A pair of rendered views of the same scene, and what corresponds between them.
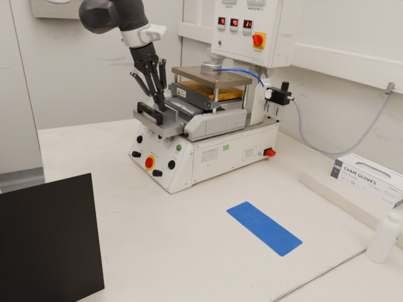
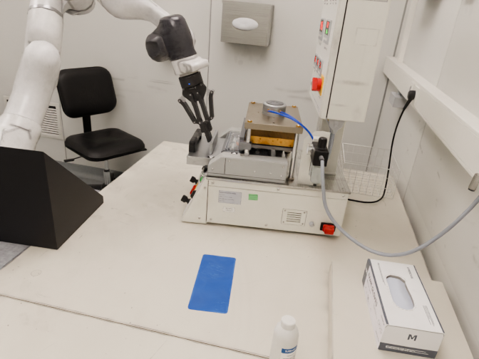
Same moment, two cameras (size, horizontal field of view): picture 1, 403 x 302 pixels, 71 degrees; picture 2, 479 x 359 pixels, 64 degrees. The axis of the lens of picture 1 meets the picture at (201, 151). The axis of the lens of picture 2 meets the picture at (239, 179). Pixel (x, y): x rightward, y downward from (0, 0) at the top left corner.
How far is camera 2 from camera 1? 0.81 m
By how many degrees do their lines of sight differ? 38
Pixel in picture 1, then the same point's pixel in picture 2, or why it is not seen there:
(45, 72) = (224, 95)
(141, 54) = (182, 82)
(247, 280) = (136, 302)
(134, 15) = (175, 48)
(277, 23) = (332, 67)
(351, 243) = not seen: hidden behind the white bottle
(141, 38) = (180, 68)
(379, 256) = not seen: outside the picture
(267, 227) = (215, 284)
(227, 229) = (180, 266)
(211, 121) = (232, 162)
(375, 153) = (466, 285)
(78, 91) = not seen: hidden behind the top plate
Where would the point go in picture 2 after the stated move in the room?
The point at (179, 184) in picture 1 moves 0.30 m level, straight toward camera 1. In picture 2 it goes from (189, 214) to (112, 251)
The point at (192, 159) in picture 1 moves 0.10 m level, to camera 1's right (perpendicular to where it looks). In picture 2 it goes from (207, 194) to (228, 206)
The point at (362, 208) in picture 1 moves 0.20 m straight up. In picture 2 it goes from (333, 324) to (351, 251)
